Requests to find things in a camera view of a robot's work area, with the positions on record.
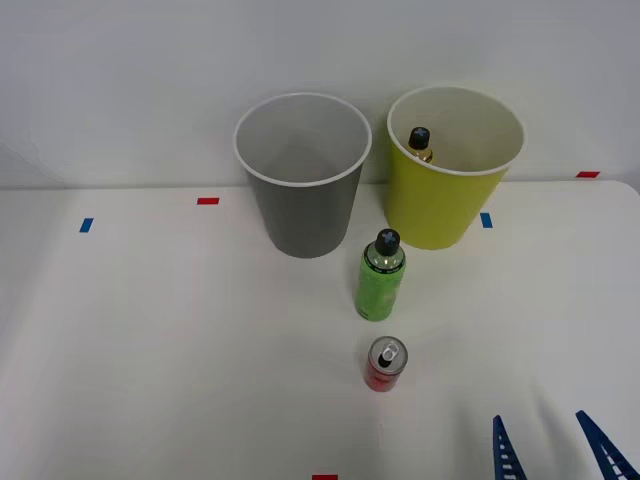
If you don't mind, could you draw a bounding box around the grey plastic waste bin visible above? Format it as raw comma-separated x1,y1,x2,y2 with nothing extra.
232,91,374,260

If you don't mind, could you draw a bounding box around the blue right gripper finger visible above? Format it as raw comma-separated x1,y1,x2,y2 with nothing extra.
492,414,528,480
574,410,640,480

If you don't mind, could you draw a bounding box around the green bottle with black cap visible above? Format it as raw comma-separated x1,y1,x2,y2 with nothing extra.
355,228,408,322

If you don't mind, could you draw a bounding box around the red drink can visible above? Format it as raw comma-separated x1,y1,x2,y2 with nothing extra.
364,335,410,393

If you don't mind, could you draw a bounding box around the yellow bottle with black cap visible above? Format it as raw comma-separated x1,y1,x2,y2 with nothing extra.
405,126,435,165

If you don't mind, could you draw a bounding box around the yellow-green plastic waste bin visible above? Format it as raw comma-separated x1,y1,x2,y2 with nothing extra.
385,83,527,251

